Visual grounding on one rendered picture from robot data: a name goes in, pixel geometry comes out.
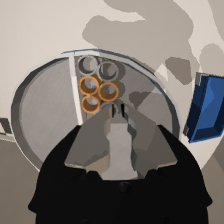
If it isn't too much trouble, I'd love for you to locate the grey round turntable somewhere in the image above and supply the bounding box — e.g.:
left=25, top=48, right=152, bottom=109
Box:
left=9, top=48, right=183, bottom=180

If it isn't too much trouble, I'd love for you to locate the grey metal bushing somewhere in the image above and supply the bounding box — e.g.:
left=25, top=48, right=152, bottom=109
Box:
left=99, top=99, right=118, bottom=117
left=76, top=55, right=100, bottom=76
left=97, top=60, right=119, bottom=82

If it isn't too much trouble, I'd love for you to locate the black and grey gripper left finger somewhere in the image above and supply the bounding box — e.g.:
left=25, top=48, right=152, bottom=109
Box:
left=28, top=103, right=114, bottom=214

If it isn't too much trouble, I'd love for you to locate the blue open-top crate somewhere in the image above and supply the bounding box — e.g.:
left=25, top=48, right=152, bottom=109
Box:
left=183, top=72, right=224, bottom=143

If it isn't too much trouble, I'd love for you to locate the bronze bushing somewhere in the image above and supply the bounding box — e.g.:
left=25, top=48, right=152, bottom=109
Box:
left=78, top=73, right=100, bottom=96
left=81, top=92, right=101, bottom=113
left=98, top=80, right=119, bottom=102

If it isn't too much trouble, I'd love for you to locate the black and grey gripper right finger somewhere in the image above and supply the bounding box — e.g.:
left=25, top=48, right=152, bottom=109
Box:
left=121, top=103, right=213, bottom=207

